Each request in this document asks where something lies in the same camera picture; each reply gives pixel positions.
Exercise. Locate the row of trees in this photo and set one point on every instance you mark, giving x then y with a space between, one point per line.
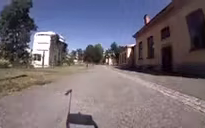
93 53

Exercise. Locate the small yellow building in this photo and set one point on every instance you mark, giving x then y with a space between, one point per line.
126 55

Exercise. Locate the grey asphalt road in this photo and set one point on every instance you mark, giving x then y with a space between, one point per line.
116 100

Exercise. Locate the white tall building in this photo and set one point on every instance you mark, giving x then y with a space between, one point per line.
41 46

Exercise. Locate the long yellow building, dark windows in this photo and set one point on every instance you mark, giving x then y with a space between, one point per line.
180 43

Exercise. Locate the dry grass verge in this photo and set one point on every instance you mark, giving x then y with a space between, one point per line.
20 78

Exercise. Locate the grey asphalt pavement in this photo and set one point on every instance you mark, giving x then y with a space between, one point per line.
190 85

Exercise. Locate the grey cobblestone strip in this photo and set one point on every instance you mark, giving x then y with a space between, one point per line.
190 101

